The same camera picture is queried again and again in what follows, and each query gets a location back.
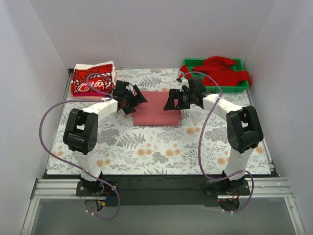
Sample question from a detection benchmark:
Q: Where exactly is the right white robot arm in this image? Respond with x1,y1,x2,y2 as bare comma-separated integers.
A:
163,76,264,195

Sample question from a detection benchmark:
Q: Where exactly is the green plastic bin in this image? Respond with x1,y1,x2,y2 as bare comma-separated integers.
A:
185,71,250,93

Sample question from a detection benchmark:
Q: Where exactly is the red t shirt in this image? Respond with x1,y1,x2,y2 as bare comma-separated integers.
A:
179,56,251,87

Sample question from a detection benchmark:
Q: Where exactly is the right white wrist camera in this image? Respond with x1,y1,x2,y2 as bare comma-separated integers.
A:
177,76,189,92

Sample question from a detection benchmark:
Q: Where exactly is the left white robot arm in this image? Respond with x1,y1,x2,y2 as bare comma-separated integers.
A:
63,80,147,196

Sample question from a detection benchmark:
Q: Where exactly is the purple cable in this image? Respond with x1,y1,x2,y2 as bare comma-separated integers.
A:
177,72,255,214
39,72,122,221

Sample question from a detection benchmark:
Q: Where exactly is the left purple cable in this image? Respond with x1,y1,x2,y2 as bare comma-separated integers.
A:
39,72,122,221

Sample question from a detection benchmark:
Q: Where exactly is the folded white shirt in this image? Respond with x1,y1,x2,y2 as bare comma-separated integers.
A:
73,61,116,81

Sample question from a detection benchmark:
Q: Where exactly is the pink t shirt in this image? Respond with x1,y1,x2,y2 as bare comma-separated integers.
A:
131,91,182,126

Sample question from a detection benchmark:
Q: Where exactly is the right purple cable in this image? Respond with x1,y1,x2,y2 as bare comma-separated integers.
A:
177,72,255,214

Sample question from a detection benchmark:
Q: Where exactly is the floral patterned table mat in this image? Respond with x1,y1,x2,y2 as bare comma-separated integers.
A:
46,69,270,175

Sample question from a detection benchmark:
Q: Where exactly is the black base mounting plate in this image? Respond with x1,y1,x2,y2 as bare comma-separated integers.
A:
76,175,251,211

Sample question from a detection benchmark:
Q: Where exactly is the folded magenta shirt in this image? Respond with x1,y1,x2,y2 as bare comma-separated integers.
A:
70,90,104,99

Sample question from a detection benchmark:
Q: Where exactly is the folded red printed shirt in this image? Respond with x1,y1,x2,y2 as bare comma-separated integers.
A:
70,73,116,93

